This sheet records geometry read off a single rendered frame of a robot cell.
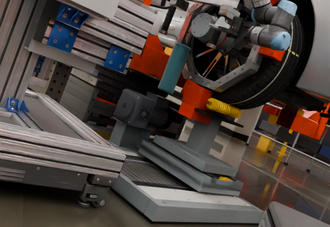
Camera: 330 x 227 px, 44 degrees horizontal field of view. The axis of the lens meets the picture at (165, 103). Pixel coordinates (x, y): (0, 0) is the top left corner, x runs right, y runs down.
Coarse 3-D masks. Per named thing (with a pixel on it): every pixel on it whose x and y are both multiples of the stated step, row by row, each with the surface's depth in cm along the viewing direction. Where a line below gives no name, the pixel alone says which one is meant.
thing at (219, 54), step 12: (216, 12) 229; (240, 12) 234; (192, 36) 233; (192, 48) 232; (204, 48) 240; (192, 60) 229; (204, 60) 239; (216, 60) 222; (228, 60) 215; (204, 72) 224; (216, 72) 244
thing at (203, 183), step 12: (144, 144) 231; (156, 144) 235; (156, 156) 223; (168, 156) 217; (168, 168) 215; (180, 168) 209; (192, 168) 211; (192, 180) 202; (204, 180) 199; (216, 180) 205; (228, 180) 213; (204, 192) 202; (216, 192) 208; (228, 192) 216
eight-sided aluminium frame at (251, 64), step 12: (192, 12) 225; (180, 36) 228; (252, 48) 193; (252, 60) 192; (192, 72) 221; (240, 72) 195; (252, 72) 195; (204, 84) 208; (216, 84) 203; (228, 84) 203
